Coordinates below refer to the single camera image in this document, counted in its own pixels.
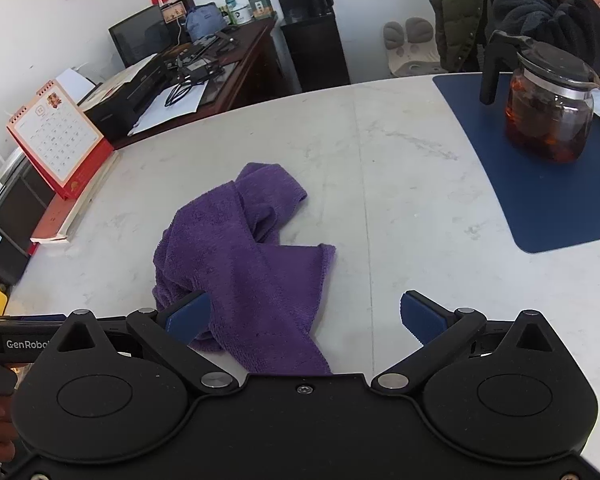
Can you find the blue table mat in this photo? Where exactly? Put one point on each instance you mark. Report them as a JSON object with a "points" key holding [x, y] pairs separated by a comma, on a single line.
{"points": [[540, 200]]}

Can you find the purple towel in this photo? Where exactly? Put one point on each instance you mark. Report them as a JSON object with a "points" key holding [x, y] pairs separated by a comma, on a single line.
{"points": [[240, 260]]}

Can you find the glass teapot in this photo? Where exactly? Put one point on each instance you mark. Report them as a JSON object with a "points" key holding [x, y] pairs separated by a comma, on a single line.
{"points": [[545, 120]]}

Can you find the black kettle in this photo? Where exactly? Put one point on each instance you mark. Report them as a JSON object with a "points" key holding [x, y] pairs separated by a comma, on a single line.
{"points": [[319, 2]]}

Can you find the black office machine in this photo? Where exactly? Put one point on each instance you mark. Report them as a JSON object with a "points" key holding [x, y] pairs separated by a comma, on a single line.
{"points": [[15, 220]]}

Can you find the dark wooden desk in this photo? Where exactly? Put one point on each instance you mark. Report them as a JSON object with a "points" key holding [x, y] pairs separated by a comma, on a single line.
{"points": [[240, 60]]}

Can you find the white paper sheet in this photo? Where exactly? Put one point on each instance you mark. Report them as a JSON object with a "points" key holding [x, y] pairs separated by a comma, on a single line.
{"points": [[180, 110]]}

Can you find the white mug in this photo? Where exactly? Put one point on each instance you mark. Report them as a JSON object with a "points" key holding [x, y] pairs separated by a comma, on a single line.
{"points": [[240, 15]]}

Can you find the small wooden nameplate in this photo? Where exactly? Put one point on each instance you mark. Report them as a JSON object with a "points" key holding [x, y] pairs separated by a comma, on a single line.
{"points": [[173, 13]]}

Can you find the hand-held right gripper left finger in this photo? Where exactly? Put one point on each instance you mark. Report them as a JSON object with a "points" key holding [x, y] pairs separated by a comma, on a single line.
{"points": [[187, 317]]}

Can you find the green tea box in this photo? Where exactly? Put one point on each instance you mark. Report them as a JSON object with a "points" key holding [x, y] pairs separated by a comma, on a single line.
{"points": [[260, 7]]}

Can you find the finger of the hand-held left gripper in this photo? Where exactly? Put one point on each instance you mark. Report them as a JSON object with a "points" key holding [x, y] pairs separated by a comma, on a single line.
{"points": [[42, 318]]}

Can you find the grey seat cushion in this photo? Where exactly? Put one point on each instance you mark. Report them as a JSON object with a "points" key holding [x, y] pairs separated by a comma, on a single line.
{"points": [[412, 50]]}

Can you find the black gadget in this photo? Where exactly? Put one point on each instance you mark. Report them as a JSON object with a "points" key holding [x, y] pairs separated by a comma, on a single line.
{"points": [[195, 62]]}

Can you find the black water dispenser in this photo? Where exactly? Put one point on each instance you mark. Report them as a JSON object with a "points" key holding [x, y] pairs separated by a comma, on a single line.
{"points": [[315, 55]]}

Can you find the white standing paper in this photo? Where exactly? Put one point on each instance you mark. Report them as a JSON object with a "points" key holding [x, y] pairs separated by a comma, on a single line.
{"points": [[75, 82]]}

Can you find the red desk calendar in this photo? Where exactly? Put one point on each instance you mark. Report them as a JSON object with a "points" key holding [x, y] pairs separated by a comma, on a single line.
{"points": [[55, 135]]}

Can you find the blue bag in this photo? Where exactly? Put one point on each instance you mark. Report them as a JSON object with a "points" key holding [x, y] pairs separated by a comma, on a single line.
{"points": [[205, 22]]}

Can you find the black printer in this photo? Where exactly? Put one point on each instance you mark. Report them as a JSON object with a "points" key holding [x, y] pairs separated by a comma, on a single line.
{"points": [[120, 105]]}

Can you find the green padded jacket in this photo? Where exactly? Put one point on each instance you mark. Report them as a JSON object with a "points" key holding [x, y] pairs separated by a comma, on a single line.
{"points": [[455, 10]]}

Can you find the black monitor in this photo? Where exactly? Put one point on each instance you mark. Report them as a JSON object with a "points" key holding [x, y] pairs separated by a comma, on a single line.
{"points": [[140, 35]]}

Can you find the pink book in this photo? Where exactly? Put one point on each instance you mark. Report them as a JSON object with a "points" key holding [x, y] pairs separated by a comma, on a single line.
{"points": [[55, 220]]}

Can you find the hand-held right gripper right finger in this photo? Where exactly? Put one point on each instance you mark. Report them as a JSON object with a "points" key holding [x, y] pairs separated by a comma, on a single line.
{"points": [[420, 320]]}

